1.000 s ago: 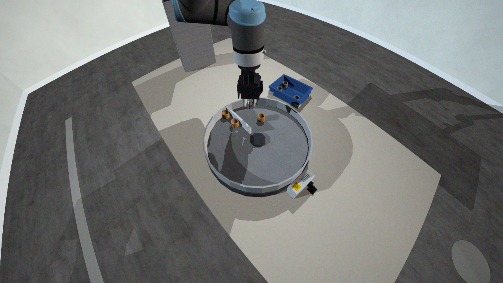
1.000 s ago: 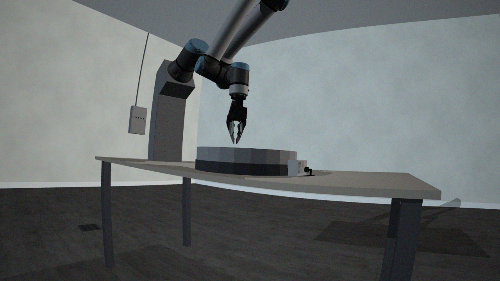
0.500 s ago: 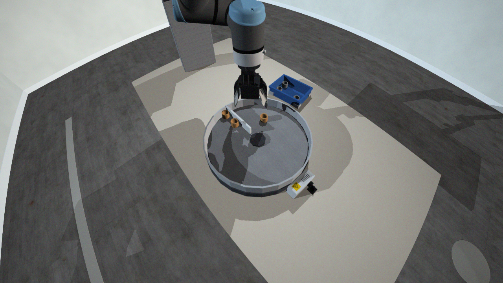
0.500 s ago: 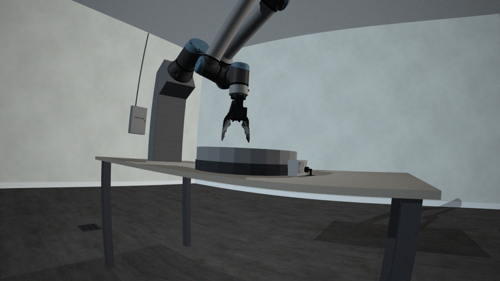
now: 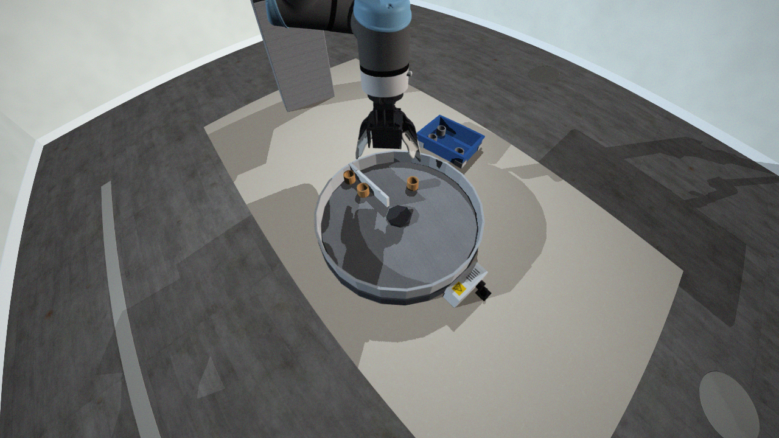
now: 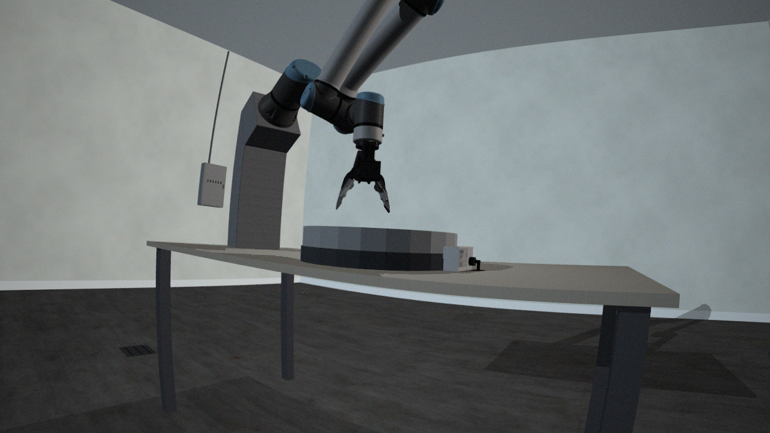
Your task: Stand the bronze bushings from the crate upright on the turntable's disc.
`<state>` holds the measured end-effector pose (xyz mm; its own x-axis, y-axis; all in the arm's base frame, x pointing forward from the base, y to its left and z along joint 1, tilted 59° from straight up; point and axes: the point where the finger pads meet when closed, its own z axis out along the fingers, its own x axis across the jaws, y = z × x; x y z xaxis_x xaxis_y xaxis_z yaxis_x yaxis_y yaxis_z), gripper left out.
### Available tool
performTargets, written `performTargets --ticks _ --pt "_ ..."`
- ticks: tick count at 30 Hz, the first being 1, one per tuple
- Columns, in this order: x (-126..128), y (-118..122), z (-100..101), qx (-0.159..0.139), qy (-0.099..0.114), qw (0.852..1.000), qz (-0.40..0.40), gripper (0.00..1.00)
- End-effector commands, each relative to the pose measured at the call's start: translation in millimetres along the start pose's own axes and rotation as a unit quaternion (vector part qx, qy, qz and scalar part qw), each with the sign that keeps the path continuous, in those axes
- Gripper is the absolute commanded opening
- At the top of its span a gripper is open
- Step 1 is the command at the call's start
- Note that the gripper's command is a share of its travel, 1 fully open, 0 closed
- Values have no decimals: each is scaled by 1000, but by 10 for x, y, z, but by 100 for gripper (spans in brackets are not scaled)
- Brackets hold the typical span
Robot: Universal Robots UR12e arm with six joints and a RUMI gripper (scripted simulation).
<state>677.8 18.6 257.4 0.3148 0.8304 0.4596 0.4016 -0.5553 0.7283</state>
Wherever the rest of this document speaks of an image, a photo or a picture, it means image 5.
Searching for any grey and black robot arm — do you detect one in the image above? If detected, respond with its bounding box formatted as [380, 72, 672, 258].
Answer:
[265, 0, 412, 101]

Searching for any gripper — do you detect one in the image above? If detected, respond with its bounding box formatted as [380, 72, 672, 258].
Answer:
[355, 93, 421, 162]

